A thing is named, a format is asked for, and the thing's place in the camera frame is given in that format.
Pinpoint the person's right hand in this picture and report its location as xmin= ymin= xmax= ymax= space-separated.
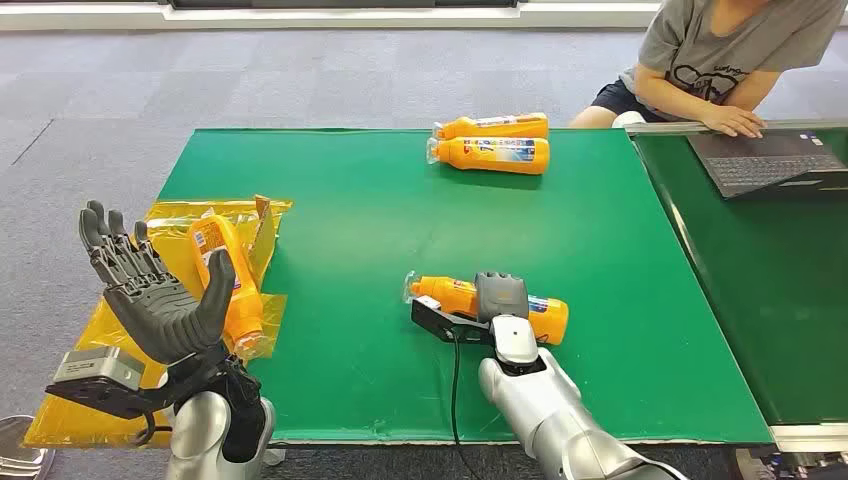
xmin=696 ymin=104 xmax=768 ymax=139

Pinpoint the dark equipment under table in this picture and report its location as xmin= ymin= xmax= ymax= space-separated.
xmin=733 ymin=447 xmax=848 ymax=480

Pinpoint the green table with metal rim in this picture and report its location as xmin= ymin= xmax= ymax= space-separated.
xmin=625 ymin=119 xmax=848 ymax=455

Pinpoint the orange bottle with white label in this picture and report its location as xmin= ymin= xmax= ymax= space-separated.
xmin=187 ymin=213 xmax=268 ymax=357

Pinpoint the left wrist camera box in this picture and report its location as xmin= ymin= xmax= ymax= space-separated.
xmin=44 ymin=346 xmax=175 ymax=420

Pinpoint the orange bottle with narrow label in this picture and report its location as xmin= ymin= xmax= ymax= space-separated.
xmin=431 ymin=112 xmax=550 ymax=141

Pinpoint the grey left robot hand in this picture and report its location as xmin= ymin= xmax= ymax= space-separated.
xmin=78 ymin=199 xmax=238 ymax=367

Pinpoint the green table mat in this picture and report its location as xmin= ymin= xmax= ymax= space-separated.
xmin=157 ymin=127 xmax=775 ymax=446

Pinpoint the silver metal base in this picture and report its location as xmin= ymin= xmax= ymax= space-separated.
xmin=0 ymin=414 xmax=57 ymax=480

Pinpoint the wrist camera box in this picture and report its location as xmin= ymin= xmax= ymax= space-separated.
xmin=44 ymin=346 xmax=175 ymax=420
xmin=410 ymin=296 xmax=496 ymax=346

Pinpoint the orange bottle with blue label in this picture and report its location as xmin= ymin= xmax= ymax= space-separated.
xmin=425 ymin=136 xmax=551 ymax=176

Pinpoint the dark grey laptop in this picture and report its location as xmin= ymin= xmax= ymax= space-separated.
xmin=687 ymin=129 xmax=848 ymax=200

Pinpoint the person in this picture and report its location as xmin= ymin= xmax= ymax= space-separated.
xmin=568 ymin=0 xmax=848 ymax=139

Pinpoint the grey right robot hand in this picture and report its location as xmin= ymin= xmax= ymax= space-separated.
xmin=474 ymin=270 xmax=531 ymax=326

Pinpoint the orange bottle with clear cap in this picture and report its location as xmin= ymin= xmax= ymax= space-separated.
xmin=402 ymin=271 xmax=570 ymax=347

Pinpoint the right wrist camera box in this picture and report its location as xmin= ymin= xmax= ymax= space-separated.
xmin=410 ymin=296 xmax=496 ymax=346

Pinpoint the yellow plastic sheet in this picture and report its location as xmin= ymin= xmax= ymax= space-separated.
xmin=23 ymin=195 xmax=295 ymax=450

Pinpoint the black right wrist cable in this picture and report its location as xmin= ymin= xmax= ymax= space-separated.
xmin=449 ymin=329 xmax=486 ymax=480

